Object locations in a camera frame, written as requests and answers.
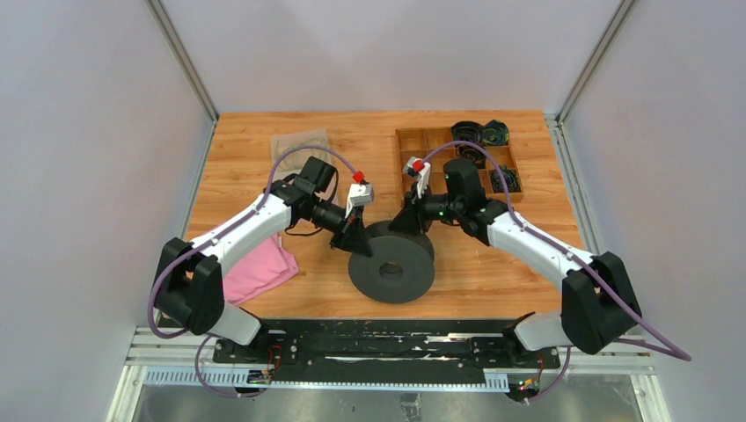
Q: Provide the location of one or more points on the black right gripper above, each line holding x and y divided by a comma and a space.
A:
412, 219

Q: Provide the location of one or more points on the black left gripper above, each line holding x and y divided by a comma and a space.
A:
353, 236

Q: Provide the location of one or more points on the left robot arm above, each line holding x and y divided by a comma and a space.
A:
188, 287

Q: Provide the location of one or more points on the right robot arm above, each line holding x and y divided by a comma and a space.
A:
598, 304

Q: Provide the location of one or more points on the wooden compartment tray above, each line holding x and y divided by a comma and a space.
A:
420, 142

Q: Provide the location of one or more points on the pink folded cloth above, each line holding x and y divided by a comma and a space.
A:
262, 269

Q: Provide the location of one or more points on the orange floral rolled tie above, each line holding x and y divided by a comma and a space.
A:
473, 155

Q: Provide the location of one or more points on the dark blue rolled tie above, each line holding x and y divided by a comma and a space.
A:
467, 132

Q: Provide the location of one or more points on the clear plastic box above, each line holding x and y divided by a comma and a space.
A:
294, 162

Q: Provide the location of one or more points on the green blue rolled tie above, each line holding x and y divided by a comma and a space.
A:
505, 177

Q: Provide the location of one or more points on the green yellow rolled tie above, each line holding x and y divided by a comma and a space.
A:
495, 133

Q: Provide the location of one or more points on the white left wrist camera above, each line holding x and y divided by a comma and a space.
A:
360, 193

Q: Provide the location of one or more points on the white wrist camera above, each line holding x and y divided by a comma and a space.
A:
419, 170
360, 193

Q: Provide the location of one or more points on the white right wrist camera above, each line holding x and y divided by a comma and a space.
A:
419, 170

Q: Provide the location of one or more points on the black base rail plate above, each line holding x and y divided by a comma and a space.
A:
415, 354

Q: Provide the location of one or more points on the aluminium frame post right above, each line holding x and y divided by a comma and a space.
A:
560, 135

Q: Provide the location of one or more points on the aluminium frame post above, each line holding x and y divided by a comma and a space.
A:
178, 48
560, 135

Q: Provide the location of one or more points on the aluminium frame post left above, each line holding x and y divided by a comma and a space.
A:
178, 48

